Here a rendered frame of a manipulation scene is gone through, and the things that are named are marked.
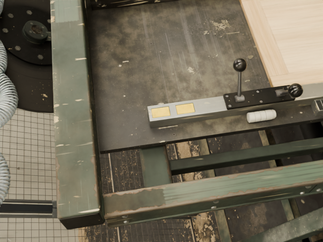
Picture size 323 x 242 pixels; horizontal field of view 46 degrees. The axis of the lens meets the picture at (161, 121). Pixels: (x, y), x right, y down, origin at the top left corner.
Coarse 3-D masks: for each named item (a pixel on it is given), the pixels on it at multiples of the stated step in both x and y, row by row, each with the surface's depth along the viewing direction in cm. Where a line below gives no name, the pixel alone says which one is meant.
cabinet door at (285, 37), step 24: (240, 0) 133; (264, 0) 133; (288, 0) 133; (312, 0) 133; (264, 24) 127; (288, 24) 127; (312, 24) 127; (264, 48) 122; (288, 48) 122; (312, 48) 122; (288, 72) 118; (312, 72) 117
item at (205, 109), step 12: (312, 84) 113; (300, 96) 110; (312, 96) 110; (156, 108) 109; (204, 108) 109; (216, 108) 109; (240, 108) 109; (252, 108) 110; (264, 108) 111; (276, 108) 112; (156, 120) 107; (168, 120) 108; (180, 120) 109; (192, 120) 110
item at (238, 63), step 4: (236, 60) 102; (240, 60) 102; (244, 60) 102; (236, 64) 102; (240, 64) 102; (244, 64) 102; (236, 68) 102; (240, 68) 102; (244, 68) 102; (240, 72) 104; (240, 76) 105; (240, 80) 105; (240, 84) 106; (240, 88) 107; (240, 92) 107; (236, 96) 108; (240, 96) 108; (236, 100) 108; (240, 100) 108; (244, 100) 108
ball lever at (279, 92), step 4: (292, 84) 99; (296, 84) 98; (288, 88) 99; (292, 88) 98; (296, 88) 98; (300, 88) 98; (276, 92) 109; (280, 92) 108; (284, 92) 105; (288, 92) 99; (292, 92) 98; (296, 92) 98; (300, 92) 98; (276, 96) 109; (280, 96) 109; (292, 96) 99; (296, 96) 98
